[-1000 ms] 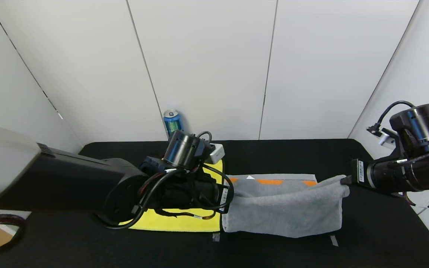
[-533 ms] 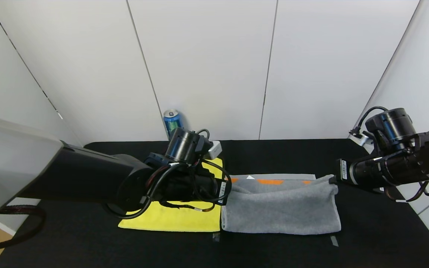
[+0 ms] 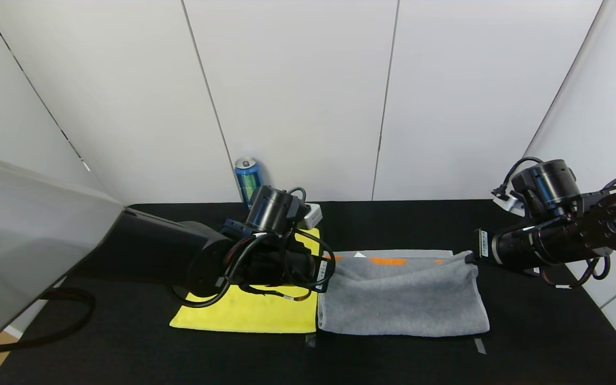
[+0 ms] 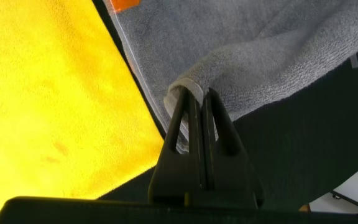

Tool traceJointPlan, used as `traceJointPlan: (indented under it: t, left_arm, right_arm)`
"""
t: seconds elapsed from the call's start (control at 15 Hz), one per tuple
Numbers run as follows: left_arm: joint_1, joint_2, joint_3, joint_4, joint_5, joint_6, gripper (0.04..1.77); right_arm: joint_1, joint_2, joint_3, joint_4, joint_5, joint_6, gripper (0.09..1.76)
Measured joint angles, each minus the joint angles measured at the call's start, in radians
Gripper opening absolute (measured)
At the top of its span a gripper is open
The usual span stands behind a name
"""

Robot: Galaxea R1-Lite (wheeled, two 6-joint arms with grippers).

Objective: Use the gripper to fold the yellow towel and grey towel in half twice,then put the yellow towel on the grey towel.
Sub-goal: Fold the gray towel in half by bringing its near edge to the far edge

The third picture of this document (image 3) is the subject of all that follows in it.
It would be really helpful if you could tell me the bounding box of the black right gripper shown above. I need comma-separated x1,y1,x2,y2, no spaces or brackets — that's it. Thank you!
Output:
465,228,536,270

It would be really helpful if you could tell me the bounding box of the black right camera cable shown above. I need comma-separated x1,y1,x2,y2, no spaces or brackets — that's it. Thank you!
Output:
492,157,545,201

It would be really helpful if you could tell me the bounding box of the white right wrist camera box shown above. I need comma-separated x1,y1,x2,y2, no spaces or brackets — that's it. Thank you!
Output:
492,191,518,215

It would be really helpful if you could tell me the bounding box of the black right cable loop with tag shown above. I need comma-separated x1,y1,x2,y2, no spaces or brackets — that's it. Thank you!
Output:
541,256,612,289

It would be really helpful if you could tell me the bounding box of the black fabric table cover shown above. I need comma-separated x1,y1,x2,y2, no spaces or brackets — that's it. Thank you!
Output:
0,199,616,385

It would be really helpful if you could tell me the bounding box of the yellow microfiber towel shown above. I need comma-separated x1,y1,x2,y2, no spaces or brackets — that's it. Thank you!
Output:
170,227,322,334

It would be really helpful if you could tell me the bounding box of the black left wrist cable bundle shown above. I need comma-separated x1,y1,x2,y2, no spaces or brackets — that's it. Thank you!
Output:
172,230,336,309

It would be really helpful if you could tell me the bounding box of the dark braided hanging cable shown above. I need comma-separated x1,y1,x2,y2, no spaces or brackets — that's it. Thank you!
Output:
0,288,96,356

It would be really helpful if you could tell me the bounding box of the grey terry towel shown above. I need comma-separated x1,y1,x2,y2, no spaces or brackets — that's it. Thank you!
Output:
317,249,491,338

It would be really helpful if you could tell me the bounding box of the blue drink can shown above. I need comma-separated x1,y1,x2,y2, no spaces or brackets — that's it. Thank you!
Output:
234,156,264,210

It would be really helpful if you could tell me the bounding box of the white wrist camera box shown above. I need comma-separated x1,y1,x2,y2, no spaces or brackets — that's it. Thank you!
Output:
492,191,518,215
304,203,324,229

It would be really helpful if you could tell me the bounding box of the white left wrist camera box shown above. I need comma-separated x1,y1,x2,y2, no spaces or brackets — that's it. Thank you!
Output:
304,203,324,229

